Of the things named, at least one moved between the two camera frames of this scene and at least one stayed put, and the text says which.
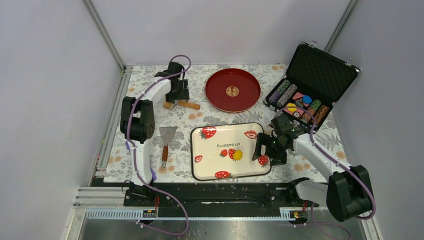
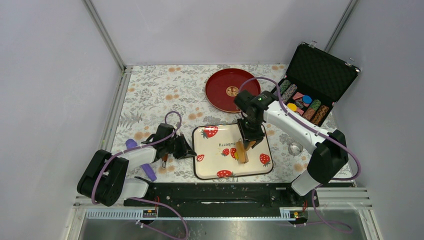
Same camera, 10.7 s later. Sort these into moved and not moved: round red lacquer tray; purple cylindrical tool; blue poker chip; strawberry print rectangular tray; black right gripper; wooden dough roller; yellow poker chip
Moved: wooden dough roller; black right gripper
Not moved: purple cylindrical tool; blue poker chip; strawberry print rectangular tray; round red lacquer tray; yellow poker chip
